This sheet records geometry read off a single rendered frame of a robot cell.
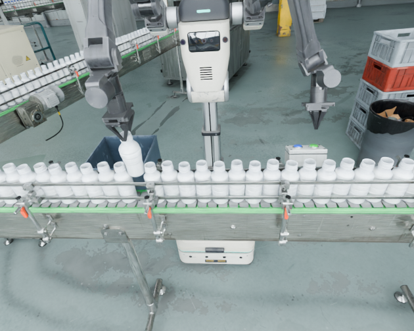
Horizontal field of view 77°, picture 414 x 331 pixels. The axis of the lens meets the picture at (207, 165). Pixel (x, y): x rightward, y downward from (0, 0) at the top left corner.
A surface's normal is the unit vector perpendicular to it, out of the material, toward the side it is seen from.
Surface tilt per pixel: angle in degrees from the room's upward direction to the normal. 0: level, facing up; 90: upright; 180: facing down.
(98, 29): 53
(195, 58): 90
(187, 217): 90
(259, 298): 0
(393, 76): 90
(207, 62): 90
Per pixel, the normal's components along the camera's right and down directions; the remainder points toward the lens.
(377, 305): -0.07, -0.80
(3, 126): 0.93, 0.18
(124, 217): -0.07, 0.61
